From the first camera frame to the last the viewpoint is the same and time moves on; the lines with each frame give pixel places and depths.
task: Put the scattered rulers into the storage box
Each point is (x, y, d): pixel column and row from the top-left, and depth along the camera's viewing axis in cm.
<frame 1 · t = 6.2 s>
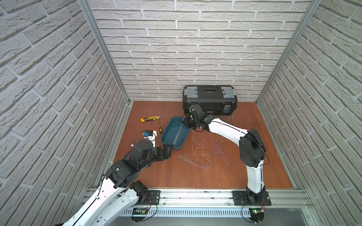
left hand: (169, 145, 69), fingers open
right hand: (182, 120, 91), fingers closed
black plastic toolbox: (217, 100, 100), point 18 cm above the table
teal plastic storage tray: (174, 132, 105), on the table
yellow utility knife: (150, 118, 109), on the table
small yellow-handled screwdriver: (160, 127, 105), on the table
clear stencil ruler with holes: (194, 162, 89), on the table
clear small triangle ruler: (207, 158, 91), on the table
clear set square triangle: (198, 146, 97), on the table

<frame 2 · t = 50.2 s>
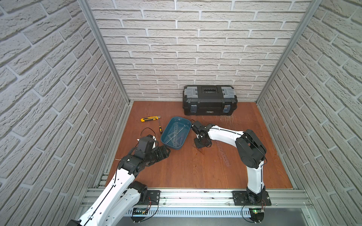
left hand: (168, 150, 76), fingers open
right hand: (201, 144, 95), fingers open
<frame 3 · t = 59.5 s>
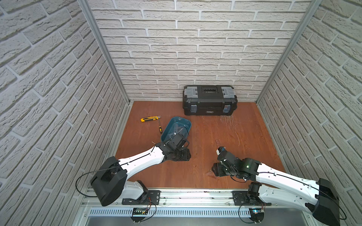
left hand: (190, 155, 82), fingers open
right hand: (217, 168, 79), fingers open
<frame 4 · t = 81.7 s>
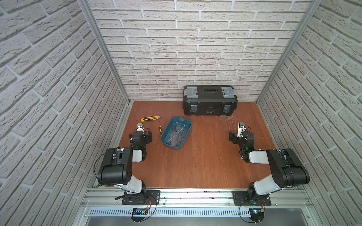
left hand: (142, 129, 94), fingers open
right hand: (239, 131, 95), fingers open
